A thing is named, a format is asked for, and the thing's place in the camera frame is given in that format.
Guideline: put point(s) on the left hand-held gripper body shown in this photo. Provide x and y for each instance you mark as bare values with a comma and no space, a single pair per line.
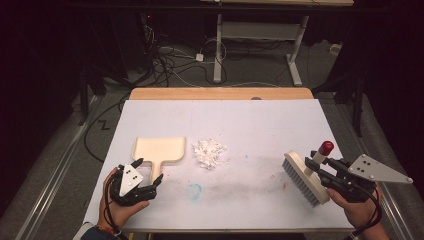
133,195

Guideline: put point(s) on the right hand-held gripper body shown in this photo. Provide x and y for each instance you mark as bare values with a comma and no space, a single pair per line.
360,180

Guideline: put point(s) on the beige dustpan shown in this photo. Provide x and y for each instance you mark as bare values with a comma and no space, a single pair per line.
160,151

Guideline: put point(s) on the person's left hand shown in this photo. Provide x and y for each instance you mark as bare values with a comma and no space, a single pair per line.
120,210

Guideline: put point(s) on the person's right hand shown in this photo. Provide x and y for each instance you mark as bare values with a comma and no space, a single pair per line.
358,211

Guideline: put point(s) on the pile of white paper scraps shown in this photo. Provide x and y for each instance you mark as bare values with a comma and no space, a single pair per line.
209,153

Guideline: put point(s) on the black metal stand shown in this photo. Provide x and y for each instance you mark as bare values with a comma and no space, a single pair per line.
83,96

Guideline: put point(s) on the white table mat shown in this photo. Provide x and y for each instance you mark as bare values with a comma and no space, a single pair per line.
233,126

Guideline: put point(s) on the small white box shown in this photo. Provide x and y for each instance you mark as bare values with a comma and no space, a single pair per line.
335,49

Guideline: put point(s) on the white power adapter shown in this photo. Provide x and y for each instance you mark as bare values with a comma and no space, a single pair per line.
199,57

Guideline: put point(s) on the white desk frame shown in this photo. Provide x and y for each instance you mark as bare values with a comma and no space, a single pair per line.
260,31

